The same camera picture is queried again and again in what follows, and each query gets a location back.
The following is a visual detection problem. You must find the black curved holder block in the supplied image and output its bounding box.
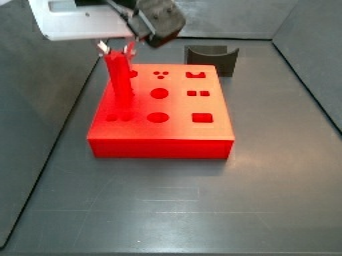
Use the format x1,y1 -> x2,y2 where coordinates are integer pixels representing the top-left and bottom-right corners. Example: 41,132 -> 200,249
184,45 -> 239,77

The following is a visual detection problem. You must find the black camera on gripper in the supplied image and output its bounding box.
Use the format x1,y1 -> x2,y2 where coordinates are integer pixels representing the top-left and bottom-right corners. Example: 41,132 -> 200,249
104,0 -> 185,48

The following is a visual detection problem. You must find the red shape-sorting block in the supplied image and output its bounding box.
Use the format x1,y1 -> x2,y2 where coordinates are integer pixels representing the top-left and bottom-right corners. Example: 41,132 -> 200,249
87,64 -> 235,159

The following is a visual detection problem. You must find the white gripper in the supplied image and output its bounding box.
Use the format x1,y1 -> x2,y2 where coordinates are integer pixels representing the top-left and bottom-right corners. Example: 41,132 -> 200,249
28,0 -> 135,56

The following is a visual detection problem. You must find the red star-shaped peg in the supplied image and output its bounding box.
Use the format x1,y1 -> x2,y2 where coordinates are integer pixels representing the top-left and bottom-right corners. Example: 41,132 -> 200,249
104,50 -> 133,109

